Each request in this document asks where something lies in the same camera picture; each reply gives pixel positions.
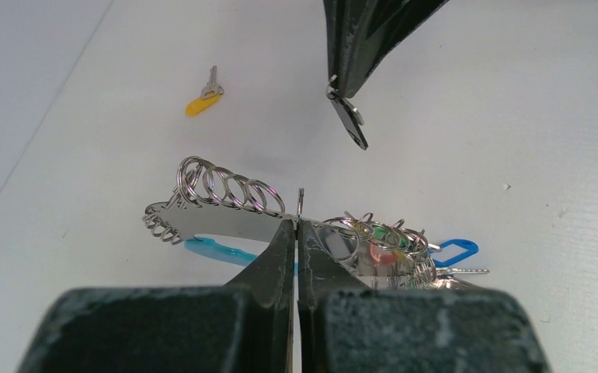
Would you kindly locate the black tagged key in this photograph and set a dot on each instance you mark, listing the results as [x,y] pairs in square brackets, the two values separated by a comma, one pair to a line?
[348,114]

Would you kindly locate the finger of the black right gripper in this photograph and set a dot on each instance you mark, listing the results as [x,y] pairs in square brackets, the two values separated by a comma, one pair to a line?
[382,27]
[349,57]

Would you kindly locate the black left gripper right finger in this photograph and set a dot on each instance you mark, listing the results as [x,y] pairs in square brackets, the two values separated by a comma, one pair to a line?
[348,327]

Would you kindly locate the blue tagged key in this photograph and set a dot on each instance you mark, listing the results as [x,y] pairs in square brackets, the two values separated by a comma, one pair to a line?
[447,254]

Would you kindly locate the green tagged key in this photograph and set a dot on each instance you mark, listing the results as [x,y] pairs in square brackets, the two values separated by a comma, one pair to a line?
[389,238]

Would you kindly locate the yellow tagged key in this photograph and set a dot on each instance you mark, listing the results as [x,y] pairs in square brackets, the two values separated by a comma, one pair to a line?
[210,94]

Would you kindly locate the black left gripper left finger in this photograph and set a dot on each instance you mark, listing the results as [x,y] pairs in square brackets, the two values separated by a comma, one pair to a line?
[245,325]

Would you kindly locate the red tagged key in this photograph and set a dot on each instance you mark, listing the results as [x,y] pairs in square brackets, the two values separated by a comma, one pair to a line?
[383,257]

